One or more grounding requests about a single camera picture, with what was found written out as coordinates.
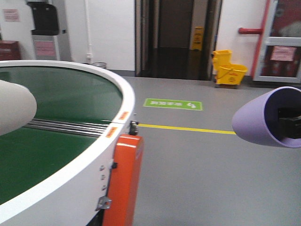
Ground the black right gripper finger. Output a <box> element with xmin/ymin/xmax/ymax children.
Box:
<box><xmin>278</xmin><ymin>107</ymin><xmax>301</xmax><ymax>139</ymax></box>

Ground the purple plastic cup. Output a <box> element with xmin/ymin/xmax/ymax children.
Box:
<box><xmin>232</xmin><ymin>86</ymin><xmax>301</xmax><ymax>148</ymax></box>

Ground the beige plastic cup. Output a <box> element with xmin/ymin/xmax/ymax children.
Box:
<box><xmin>0</xmin><ymin>80</ymin><xmax>37</xmax><ymax>135</ymax></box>

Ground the orange conveyor motor cover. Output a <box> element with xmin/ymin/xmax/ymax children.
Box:
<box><xmin>102</xmin><ymin>134</ymin><xmax>144</xmax><ymax>226</ymax></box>

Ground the green circular conveyor belt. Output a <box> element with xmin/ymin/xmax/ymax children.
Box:
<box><xmin>0</xmin><ymin>66</ymin><xmax>122</xmax><ymax>203</ymax></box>

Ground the white outer conveyor rim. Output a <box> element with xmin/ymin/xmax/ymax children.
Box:
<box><xmin>0</xmin><ymin>60</ymin><xmax>135</xmax><ymax>226</ymax></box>

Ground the yellow mop bucket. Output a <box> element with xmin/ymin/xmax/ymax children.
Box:
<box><xmin>212</xmin><ymin>49</ymin><xmax>248</xmax><ymax>87</ymax></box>

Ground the red fire pipe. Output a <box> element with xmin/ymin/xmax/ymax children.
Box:
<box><xmin>238</xmin><ymin>0</ymin><xmax>270</xmax><ymax>78</ymax></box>

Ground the yellow wet floor sign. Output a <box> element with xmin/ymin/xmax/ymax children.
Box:
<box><xmin>190</xmin><ymin>26</ymin><xmax>204</xmax><ymax>51</ymax></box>

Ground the green floor sign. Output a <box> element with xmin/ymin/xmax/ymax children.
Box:
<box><xmin>143</xmin><ymin>98</ymin><xmax>203</xmax><ymax>111</ymax></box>

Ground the grey water dispenser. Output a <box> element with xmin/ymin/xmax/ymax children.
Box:
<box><xmin>26</xmin><ymin>0</ymin><xmax>71</xmax><ymax>61</ymax></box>

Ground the red fire extinguisher box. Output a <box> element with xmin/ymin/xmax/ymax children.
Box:
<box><xmin>0</xmin><ymin>40</ymin><xmax>21</xmax><ymax>61</ymax></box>

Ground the fire hose cabinet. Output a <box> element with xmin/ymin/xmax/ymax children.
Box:
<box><xmin>252</xmin><ymin>0</ymin><xmax>301</xmax><ymax>83</ymax></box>

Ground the wire mesh waste bin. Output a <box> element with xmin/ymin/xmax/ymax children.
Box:
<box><xmin>91</xmin><ymin>62</ymin><xmax>107</xmax><ymax>69</ymax></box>

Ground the pink wall notice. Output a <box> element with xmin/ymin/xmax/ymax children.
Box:
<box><xmin>3</xmin><ymin>8</ymin><xmax>20</xmax><ymax>22</ymax></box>

